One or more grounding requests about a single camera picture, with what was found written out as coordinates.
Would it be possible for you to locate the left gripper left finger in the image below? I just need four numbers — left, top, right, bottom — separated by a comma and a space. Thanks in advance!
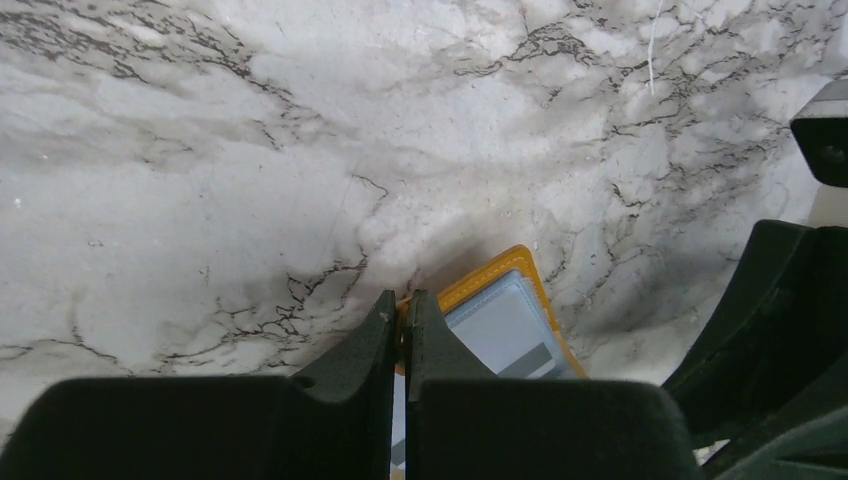
1, 291, 397, 479

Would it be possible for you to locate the yellow leather card holder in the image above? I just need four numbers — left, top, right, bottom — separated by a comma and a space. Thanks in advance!
437, 245, 587, 379

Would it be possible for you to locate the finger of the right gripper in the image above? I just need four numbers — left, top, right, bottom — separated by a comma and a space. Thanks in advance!
702, 356, 847, 479
664, 220, 847, 448

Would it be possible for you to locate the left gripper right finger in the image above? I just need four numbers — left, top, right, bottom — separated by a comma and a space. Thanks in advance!
404, 290, 701, 479

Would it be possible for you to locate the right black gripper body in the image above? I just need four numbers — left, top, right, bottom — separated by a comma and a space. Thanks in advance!
790, 79, 847, 188

